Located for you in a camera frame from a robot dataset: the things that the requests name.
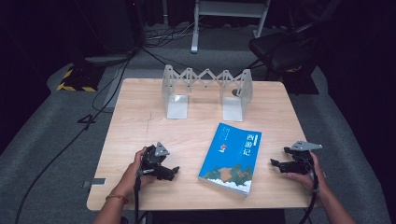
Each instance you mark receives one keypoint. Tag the grey tape strip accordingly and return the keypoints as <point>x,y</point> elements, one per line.
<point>95,182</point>

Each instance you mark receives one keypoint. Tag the person's left hand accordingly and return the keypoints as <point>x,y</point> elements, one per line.
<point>132,175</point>

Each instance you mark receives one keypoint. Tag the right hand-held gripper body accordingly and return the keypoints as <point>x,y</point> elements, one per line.
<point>303,165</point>

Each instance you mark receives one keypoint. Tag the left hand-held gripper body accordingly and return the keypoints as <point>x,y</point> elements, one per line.
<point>152,161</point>

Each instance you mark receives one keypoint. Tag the blue paperback book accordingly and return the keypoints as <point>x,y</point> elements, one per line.
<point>232,155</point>

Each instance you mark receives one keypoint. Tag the person's right hand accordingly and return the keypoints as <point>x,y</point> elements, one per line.
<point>320,179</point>

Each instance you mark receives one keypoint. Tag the white metal stand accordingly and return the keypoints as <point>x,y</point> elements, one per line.
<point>195,37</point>

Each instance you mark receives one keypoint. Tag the yellow black striped base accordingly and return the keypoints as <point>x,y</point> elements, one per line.
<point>77,81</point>

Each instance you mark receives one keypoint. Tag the black folding chair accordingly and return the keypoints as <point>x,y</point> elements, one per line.
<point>277,49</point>

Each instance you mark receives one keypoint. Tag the white expandable bookend rack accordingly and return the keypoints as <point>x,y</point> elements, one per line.
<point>177,107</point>

